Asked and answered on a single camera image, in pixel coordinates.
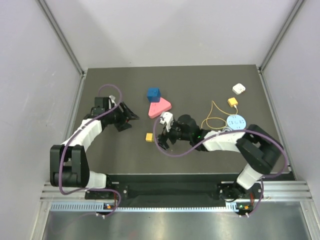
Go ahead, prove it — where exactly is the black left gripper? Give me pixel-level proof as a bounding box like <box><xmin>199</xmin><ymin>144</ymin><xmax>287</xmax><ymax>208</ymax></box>
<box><xmin>106</xmin><ymin>101</ymin><xmax>140</xmax><ymax>132</ymax></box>

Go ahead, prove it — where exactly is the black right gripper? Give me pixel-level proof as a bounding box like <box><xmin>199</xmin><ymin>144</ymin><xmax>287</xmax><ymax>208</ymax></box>
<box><xmin>156</xmin><ymin>120</ymin><xmax>193</xmax><ymax>151</ymax></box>

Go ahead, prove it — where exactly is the yellow plug adapter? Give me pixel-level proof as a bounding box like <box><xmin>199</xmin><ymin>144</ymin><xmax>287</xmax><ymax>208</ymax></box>
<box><xmin>145</xmin><ymin>132</ymin><xmax>154</xmax><ymax>143</ymax></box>

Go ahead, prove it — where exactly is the pink triangular power strip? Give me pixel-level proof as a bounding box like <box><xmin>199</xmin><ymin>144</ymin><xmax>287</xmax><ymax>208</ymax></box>
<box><xmin>148</xmin><ymin>97</ymin><xmax>172</xmax><ymax>119</ymax></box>

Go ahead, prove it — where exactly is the blue cube socket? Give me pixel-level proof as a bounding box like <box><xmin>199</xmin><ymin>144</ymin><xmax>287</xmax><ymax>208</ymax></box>
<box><xmin>146</xmin><ymin>87</ymin><xmax>161</xmax><ymax>103</ymax></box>

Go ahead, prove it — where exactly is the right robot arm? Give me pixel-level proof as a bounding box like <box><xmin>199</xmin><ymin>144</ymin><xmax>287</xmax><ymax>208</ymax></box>
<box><xmin>155</xmin><ymin>111</ymin><xmax>286</xmax><ymax>198</ymax></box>

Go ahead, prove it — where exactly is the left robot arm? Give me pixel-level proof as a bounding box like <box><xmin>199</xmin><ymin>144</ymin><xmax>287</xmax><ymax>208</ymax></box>
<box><xmin>49</xmin><ymin>95</ymin><xmax>139</xmax><ymax>199</ymax></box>

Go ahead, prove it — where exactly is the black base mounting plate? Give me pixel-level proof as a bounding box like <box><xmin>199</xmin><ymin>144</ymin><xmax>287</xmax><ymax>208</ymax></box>
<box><xmin>84</xmin><ymin>173</ymin><xmax>251</xmax><ymax>201</ymax></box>

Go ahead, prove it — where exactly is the round light blue power strip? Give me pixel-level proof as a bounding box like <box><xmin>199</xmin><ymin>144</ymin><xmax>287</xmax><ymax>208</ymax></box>
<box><xmin>222</xmin><ymin>114</ymin><xmax>247</xmax><ymax>132</ymax></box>

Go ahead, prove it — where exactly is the orange charger block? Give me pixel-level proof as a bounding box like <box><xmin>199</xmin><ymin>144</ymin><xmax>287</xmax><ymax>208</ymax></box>
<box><xmin>227</xmin><ymin>97</ymin><xmax>238</xmax><ymax>108</ymax></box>

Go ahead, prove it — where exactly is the white square charger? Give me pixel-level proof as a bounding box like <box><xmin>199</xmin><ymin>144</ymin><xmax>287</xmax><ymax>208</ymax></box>
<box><xmin>232</xmin><ymin>83</ymin><xmax>246</xmax><ymax>95</ymax></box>

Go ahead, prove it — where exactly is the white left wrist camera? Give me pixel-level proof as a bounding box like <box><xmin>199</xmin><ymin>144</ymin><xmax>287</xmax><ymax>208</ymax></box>
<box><xmin>109</xmin><ymin>95</ymin><xmax>117</xmax><ymax>105</ymax></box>

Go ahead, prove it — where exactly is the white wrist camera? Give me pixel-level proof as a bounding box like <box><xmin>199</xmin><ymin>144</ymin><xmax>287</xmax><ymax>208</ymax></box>
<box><xmin>159</xmin><ymin>111</ymin><xmax>174</xmax><ymax>132</ymax></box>
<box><xmin>109</xmin><ymin>95</ymin><xmax>117</xmax><ymax>105</ymax></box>

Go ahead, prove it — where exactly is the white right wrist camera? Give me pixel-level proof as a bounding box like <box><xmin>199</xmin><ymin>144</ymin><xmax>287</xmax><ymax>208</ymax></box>
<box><xmin>159</xmin><ymin>111</ymin><xmax>174</xmax><ymax>132</ymax></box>

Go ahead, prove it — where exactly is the yellow charging cable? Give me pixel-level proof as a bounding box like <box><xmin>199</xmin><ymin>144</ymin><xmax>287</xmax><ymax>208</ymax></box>
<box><xmin>201</xmin><ymin>100</ymin><xmax>238</xmax><ymax>131</ymax></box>

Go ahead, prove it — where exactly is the grey slotted cable duct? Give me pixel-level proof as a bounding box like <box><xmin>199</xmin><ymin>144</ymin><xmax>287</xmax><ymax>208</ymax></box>
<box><xmin>49</xmin><ymin>201</ymin><xmax>253</xmax><ymax>213</ymax></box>

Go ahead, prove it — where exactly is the aluminium frame rail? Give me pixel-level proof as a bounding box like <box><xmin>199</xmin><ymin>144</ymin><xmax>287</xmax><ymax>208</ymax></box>
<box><xmin>39</xmin><ymin>181</ymin><xmax>121</xmax><ymax>202</ymax></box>

